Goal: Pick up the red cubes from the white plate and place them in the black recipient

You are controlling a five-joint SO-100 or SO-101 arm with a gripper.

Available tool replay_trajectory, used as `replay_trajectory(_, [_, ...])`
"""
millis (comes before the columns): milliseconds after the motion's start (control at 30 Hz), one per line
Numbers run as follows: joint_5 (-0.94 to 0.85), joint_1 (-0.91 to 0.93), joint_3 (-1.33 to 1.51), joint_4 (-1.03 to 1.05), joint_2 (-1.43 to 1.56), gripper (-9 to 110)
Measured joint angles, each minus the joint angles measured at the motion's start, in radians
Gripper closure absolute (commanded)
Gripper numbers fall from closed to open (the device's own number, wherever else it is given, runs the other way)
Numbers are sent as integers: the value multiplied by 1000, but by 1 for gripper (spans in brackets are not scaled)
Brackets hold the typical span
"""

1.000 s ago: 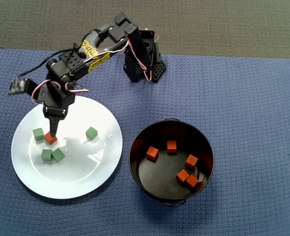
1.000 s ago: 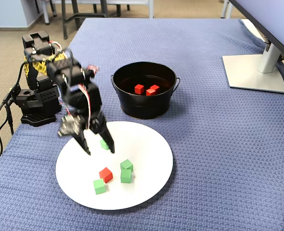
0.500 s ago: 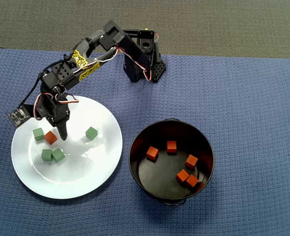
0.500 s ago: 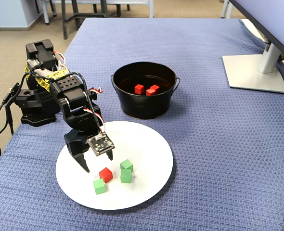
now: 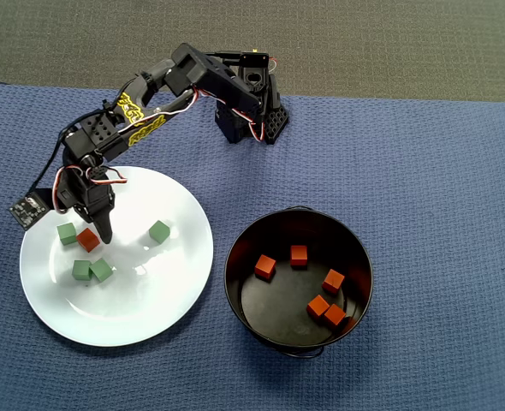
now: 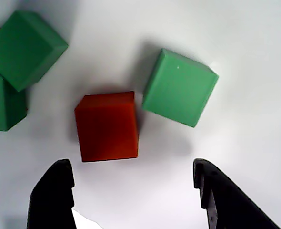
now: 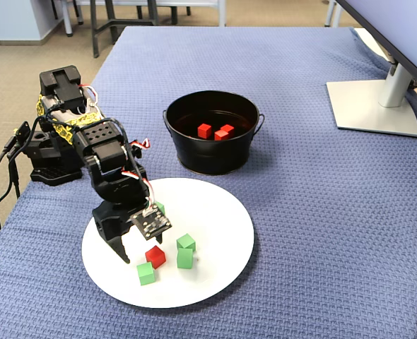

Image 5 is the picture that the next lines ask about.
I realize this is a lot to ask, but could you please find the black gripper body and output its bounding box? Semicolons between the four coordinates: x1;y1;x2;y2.
56;168;116;223

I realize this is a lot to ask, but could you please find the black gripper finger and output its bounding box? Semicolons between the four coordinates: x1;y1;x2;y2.
92;212;114;246

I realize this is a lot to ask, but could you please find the red cube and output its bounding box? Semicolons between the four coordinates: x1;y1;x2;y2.
253;254;277;281
324;303;348;329
289;245;308;267
76;227;102;253
322;268;346;295
306;294;330;320

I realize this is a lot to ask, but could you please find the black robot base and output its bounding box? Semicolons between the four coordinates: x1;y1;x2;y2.
214;72;290;146

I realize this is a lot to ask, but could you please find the white round plate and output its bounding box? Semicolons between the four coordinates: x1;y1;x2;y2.
19;165;215;348

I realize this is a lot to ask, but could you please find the green cube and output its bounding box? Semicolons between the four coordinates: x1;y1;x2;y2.
56;222;79;247
71;259;93;283
148;220;171;245
89;258;114;283

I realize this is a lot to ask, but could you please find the black round metal pot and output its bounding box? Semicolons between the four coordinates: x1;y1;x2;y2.
223;205;373;360

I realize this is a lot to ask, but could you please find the blue woven cloth mat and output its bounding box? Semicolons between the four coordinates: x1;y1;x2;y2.
0;83;505;411

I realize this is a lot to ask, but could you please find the red white servo cable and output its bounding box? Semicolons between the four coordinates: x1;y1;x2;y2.
86;165;128;186
53;167;72;214
119;87;265;142

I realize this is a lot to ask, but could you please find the black camera cable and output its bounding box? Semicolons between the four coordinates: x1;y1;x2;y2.
32;106;108;194

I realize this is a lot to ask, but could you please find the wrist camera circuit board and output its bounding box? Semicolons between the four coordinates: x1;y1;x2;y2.
9;191;50;231

